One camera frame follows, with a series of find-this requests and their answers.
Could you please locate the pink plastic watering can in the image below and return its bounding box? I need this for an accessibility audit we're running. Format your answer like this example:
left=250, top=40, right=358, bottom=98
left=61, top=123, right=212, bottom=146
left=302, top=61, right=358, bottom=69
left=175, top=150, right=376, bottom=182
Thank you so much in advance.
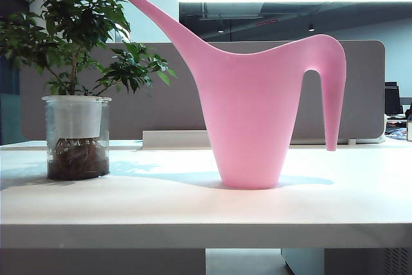
left=124, top=0, right=347, bottom=190

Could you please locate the clear plastic plant pot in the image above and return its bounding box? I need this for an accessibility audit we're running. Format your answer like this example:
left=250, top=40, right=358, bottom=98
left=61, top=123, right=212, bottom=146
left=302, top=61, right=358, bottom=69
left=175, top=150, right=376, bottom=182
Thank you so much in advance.
left=41, top=95, right=113, bottom=181

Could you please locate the green leafy plant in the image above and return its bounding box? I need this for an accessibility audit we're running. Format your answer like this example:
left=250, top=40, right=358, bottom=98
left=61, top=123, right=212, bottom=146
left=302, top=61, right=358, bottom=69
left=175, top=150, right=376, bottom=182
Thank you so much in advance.
left=0, top=0, right=178, bottom=99

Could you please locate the grey desk partition panel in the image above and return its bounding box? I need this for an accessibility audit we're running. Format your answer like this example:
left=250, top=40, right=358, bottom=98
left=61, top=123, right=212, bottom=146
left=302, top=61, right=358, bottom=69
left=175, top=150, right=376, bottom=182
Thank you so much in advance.
left=19, top=40, right=386, bottom=146

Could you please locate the black office monitor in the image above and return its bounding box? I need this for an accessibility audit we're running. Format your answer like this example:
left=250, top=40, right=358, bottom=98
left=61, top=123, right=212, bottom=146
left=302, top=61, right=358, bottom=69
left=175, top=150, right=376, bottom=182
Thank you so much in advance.
left=384, top=81, right=404, bottom=115

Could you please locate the white cable tray box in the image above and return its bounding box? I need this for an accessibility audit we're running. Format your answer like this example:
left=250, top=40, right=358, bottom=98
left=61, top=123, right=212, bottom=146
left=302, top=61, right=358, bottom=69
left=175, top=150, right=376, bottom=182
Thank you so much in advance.
left=142, top=130, right=209, bottom=151

